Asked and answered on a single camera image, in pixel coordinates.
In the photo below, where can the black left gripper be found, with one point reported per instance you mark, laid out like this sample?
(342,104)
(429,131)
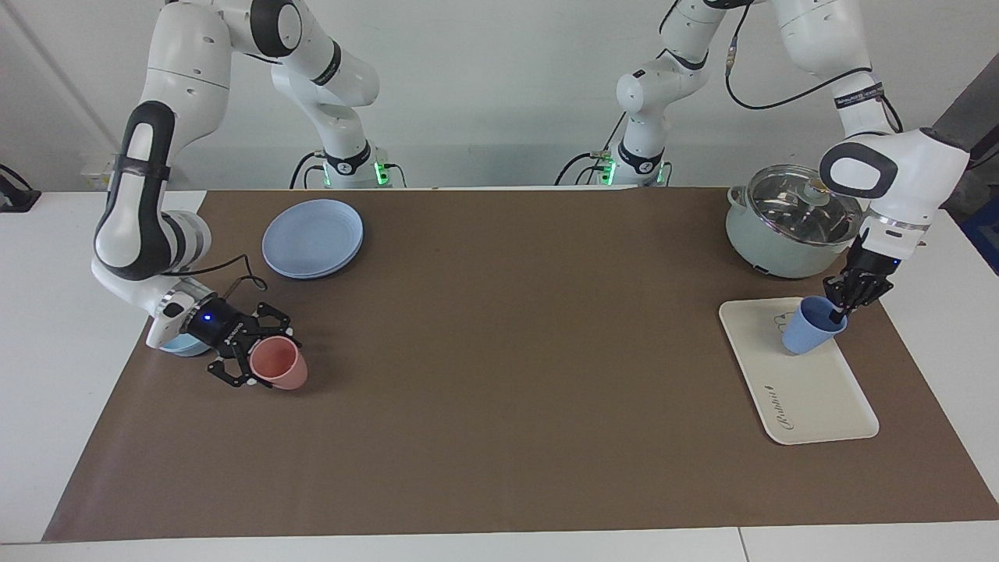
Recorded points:
(872,261)

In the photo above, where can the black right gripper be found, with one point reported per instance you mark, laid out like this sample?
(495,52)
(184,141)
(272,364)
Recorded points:
(222,328)

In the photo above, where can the pink plastic cup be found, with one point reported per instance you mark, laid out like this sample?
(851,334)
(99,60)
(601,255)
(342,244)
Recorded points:
(277,365)

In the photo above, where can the blue plastic cup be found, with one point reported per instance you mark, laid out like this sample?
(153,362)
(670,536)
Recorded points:
(804,332)

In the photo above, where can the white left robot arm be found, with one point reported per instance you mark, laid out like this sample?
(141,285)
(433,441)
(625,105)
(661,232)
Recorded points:
(921,172)

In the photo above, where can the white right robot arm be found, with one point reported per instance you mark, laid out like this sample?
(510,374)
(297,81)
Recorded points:
(187,70)

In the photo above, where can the cream tray with rabbit print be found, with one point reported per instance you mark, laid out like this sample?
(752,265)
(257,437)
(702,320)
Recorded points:
(812,398)

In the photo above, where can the light blue bowl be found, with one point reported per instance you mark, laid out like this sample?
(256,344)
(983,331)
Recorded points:
(183,346)

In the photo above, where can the glass pot lid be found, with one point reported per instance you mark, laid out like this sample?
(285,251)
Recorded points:
(796,207)

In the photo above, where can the pale blue plate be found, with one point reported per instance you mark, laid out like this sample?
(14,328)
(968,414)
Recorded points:
(312,238)

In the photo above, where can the blue crate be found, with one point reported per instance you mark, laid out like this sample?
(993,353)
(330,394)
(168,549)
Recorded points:
(985,234)

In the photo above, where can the dark grey panel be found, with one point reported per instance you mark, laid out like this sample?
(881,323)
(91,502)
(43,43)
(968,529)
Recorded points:
(979,117)

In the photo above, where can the brown paper table mat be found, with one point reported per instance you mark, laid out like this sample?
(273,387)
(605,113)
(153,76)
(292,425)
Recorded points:
(507,390)

